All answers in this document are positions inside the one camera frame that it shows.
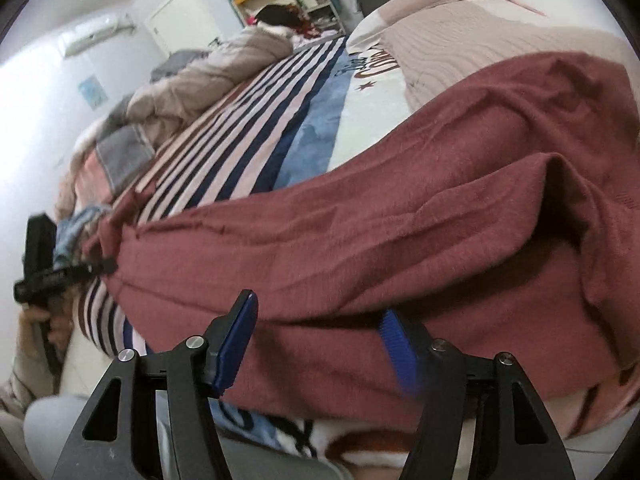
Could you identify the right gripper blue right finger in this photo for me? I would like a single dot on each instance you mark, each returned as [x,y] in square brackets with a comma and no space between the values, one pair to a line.
[514,436]

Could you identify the person's left hand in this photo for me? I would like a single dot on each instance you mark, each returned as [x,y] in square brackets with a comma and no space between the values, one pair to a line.
[60,328]

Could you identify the striped fleece bed blanket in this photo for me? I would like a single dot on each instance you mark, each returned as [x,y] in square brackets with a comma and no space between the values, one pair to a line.
[297,119]

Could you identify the pink polka dot sheet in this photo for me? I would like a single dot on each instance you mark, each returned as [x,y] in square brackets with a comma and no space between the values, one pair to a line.
[589,410]

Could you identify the white wall air conditioner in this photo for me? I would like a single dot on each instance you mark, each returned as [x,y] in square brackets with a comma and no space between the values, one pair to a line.
[90,33]

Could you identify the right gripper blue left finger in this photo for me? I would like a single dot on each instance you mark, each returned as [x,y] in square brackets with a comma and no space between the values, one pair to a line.
[115,436]

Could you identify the beige grey rolled duvet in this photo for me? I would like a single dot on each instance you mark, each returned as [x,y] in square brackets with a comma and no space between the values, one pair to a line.
[111,153]

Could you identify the black white plush toy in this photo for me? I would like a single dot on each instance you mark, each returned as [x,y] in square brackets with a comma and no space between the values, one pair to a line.
[283,15]

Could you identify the pile of folded clothes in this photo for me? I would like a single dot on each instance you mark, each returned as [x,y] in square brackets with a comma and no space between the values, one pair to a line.
[73,231]

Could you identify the white door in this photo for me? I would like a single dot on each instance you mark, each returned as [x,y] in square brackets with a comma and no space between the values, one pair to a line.
[184,25]

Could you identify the maroon red pants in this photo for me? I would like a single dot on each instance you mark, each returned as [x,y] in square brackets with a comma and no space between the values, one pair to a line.
[503,215]

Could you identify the small blue wall poster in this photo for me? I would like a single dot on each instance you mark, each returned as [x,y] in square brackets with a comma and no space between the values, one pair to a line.
[93,92]

